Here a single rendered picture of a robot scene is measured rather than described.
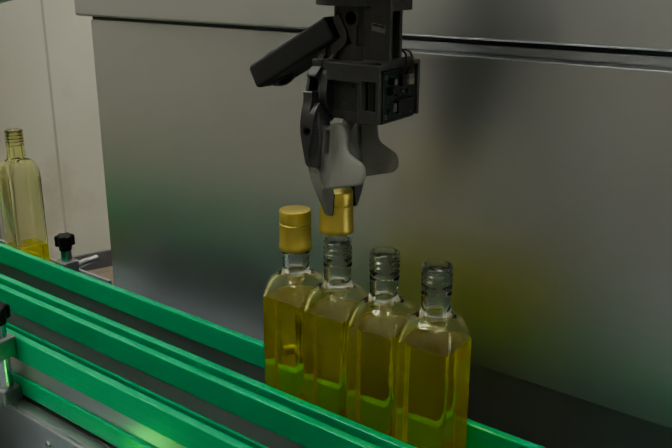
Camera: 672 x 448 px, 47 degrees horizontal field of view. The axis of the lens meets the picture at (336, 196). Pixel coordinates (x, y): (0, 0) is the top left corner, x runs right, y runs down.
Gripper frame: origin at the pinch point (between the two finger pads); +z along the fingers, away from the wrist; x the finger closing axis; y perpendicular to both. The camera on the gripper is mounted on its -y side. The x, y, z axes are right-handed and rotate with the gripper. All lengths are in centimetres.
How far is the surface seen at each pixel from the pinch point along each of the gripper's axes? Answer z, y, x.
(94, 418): 27.9, -24.7, -13.2
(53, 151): 61, -262, 143
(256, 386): 22.3, -7.9, -4.0
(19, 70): 23, -266, 133
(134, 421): 25.7, -17.7, -13.1
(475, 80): -10.9, 8.8, 12.0
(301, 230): 4.4, -4.1, -0.5
